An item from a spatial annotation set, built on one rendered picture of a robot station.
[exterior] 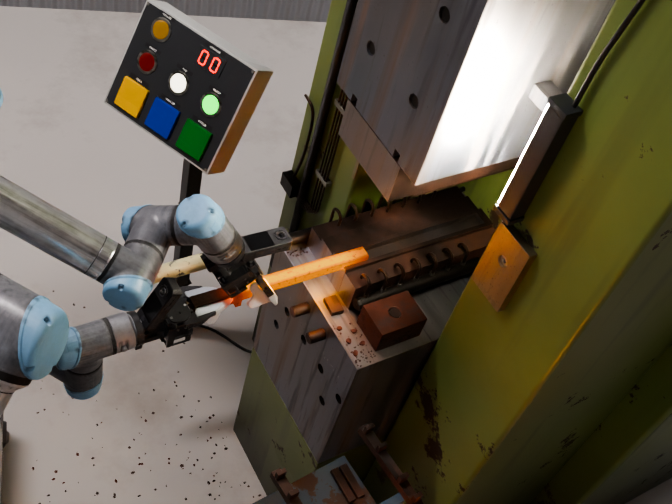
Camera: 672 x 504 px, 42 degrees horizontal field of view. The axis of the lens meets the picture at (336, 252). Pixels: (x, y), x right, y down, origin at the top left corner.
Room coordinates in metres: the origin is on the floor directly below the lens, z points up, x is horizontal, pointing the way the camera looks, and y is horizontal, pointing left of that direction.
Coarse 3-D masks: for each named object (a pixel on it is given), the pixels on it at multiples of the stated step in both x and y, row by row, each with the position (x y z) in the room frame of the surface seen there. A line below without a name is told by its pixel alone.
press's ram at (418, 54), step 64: (384, 0) 1.33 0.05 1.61; (448, 0) 1.23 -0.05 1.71; (512, 0) 1.20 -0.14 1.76; (576, 0) 1.30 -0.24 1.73; (384, 64) 1.30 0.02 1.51; (448, 64) 1.19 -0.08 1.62; (512, 64) 1.25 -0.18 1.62; (576, 64) 1.36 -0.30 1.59; (384, 128) 1.26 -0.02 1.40; (448, 128) 1.19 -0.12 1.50; (512, 128) 1.30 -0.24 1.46
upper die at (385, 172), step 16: (352, 112) 1.33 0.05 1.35; (352, 128) 1.32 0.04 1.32; (368, 128) 1.29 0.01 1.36; (352, 144) 1.31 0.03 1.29; (368, 144) 1.28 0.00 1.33; (368, 160) 1.27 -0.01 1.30; (384, 160) 1.24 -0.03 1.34; (512, 160) 1.41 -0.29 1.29; (384, 176) 1.23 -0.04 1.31; (400, 176) 1.21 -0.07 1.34; (448, 176) 1.30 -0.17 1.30; (464, 176) 1.33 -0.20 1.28; (384, 192) 1.22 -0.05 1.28; (400, 192) 1.22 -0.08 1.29; (416, 192) 1.25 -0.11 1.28
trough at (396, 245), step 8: (472, 216) 1.54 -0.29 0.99; (440, 224) 1.47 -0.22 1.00; (448, 224) 1.49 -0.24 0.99; (456, 224) 1.50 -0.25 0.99; (464, 224) 1.51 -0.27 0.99; (472, 224) 1.52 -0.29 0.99; (416, 232) 1.42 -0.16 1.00; (424, 232) 1.44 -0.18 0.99; (432, 232) 1.45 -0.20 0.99; (440, 232) 1.46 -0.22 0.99; (448, 232) 1.46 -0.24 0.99; (392, 240) 1.38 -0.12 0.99; (400, 240) 1.39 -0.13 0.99; (408, 240) 1.40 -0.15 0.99; (416, 240) 1.41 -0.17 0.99; (424, 240) 1.42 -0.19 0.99; (368, 248) 1.33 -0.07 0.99; (376, 248) 1.34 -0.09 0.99; (384, 248) 1.35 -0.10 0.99; (392, 248) 1.36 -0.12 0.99; (400, 248) 1.37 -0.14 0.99; (376, 256) 1.32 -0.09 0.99
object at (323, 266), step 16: (336, 256) 1.26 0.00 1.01; (352, 256) 1.28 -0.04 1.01; (368, 256) 1.30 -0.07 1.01; (288, 272) 1.18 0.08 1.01; (304, 272) 1.19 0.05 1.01; (320, 272) 1.21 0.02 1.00; (272, 288) 1.13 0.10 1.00; (192, 304) 1.02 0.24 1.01; (208, 304) 1.03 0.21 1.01; (240, 304) 1.07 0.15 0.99
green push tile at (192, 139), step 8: (192, 120) 1.51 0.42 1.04; (184, 128) 1.49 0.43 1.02; (192, 128) 1.49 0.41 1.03; (200, 128) 1.49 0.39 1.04; (184, 136) 1.48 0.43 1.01; (192, 136) 1.48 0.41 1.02; (200, 136) 1.47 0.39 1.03; (208, 136) 1.47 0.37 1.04; (176, 144) 1.47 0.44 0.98; (184, 144) 1.47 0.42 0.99; (192, 144) 1.47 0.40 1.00; (200, 144) 1.46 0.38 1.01; (192, 152) 1.45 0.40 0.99; (200, 152) 1.45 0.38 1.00; (200, 160) 1.45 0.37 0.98
